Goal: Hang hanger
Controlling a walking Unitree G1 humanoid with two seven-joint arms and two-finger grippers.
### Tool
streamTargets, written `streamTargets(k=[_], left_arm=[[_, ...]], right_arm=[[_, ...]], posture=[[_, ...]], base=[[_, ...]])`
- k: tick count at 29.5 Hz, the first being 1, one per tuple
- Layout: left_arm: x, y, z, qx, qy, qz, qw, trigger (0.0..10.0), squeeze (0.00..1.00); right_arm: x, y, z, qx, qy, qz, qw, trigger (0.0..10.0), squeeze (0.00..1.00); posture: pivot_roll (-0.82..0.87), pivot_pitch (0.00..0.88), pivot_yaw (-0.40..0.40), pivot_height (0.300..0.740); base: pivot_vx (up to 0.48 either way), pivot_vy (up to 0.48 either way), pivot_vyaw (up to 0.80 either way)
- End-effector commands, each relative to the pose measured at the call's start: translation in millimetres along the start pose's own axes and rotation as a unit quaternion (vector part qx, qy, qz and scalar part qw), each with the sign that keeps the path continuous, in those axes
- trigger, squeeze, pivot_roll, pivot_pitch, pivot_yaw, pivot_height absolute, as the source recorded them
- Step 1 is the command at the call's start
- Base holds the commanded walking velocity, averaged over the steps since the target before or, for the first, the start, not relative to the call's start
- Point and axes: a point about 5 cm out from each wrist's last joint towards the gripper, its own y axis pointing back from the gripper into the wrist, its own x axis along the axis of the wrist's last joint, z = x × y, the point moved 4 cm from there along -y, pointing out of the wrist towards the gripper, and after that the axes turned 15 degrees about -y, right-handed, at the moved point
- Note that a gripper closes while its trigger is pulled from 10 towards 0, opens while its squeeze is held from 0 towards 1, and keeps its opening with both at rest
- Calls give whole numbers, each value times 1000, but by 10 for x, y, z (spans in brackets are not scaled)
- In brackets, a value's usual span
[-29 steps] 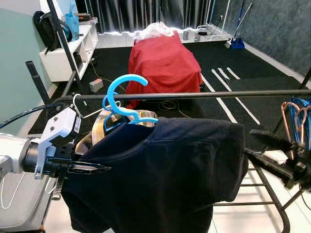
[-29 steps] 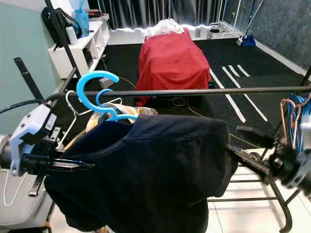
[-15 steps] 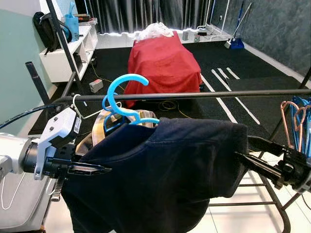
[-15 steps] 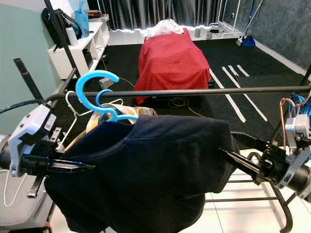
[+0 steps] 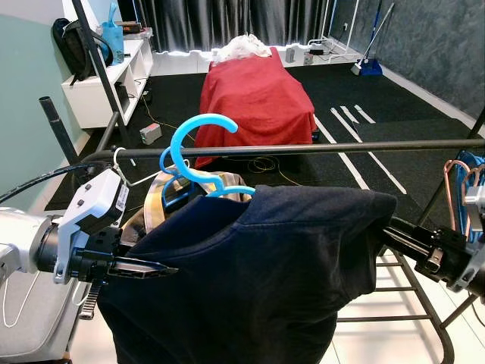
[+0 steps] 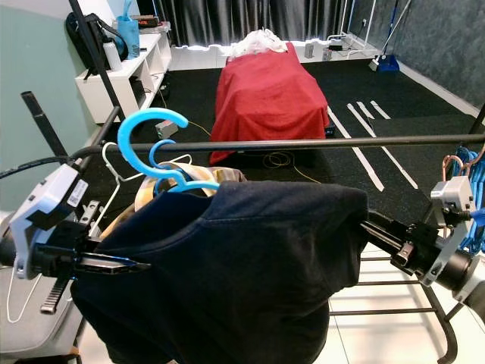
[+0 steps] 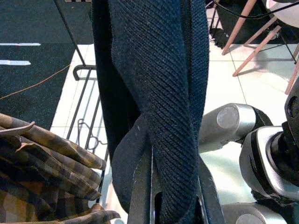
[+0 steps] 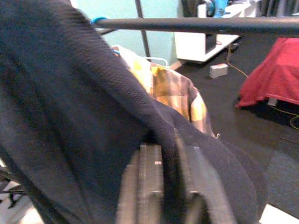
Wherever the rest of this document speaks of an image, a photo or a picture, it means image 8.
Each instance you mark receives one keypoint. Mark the black metal clothes rack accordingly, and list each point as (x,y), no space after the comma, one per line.
(187,24)

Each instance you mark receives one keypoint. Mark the blue fabric item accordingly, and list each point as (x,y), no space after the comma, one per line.
(219,8)

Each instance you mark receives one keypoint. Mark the dark knit shirt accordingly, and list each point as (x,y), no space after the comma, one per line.
(70,105)

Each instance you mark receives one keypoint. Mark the small grey box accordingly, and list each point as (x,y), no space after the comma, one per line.
(218,70)

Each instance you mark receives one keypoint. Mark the black floor mat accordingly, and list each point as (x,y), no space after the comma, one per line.
(222,112)

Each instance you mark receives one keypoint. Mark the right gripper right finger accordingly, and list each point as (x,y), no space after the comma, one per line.
(198,177)

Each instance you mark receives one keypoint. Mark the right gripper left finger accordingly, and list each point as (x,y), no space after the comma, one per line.
(149,177)

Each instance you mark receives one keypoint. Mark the red blanket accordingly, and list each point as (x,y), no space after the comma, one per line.
(275,77)

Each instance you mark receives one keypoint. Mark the white low cabinet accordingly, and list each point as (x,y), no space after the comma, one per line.
(194,44)

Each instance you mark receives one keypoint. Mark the blue plastic hanger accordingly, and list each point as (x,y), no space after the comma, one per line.
(99,19)

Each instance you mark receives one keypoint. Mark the yellow grey plaid shirt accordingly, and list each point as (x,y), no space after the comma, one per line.
(172,86)

